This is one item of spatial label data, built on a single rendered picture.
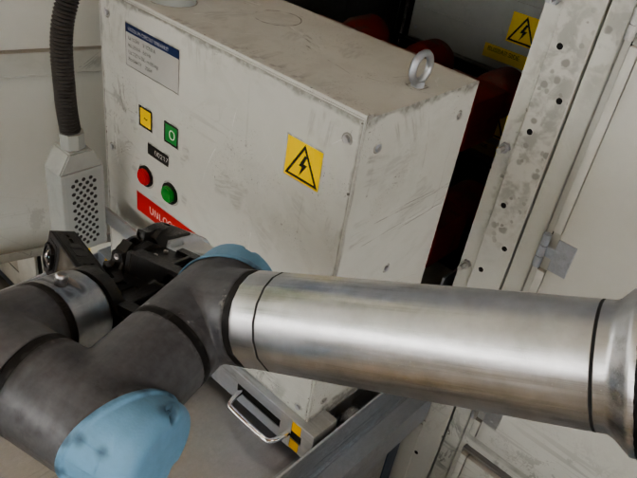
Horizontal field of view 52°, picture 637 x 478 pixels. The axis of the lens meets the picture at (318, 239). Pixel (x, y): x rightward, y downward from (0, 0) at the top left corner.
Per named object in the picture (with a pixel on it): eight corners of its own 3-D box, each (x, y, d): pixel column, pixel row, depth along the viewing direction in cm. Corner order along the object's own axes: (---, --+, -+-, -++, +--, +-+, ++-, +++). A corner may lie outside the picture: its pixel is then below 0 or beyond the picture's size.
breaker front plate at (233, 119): (299, 432, 93) (357, 123, 66) (107, 264, 117) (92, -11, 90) (305, 427, 93) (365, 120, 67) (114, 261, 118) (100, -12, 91)
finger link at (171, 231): (187, 261, 70) (134, 283, 62) (173, 255, 70) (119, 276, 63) (194, 220, 68) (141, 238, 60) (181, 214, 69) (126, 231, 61)
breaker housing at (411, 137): (307, 431, 93) (370, 117, 66) (110, 260, 118) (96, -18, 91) (487, 291, 126) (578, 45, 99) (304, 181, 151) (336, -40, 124)
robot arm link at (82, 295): (2, 350, 53) (11, 260, 51) (45, 331, 57) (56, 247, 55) (72, 389, 51) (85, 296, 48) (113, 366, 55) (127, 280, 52)
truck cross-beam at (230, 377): (308, 465, 94) (314, 437, 90) (99, 276, 121) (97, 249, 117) (331, 446, 97) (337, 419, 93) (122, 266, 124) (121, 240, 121)
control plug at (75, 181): (67, 258, 102) (58, 158, 92) (51, 243, 105) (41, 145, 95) (112, 241, 107) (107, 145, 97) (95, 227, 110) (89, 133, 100)
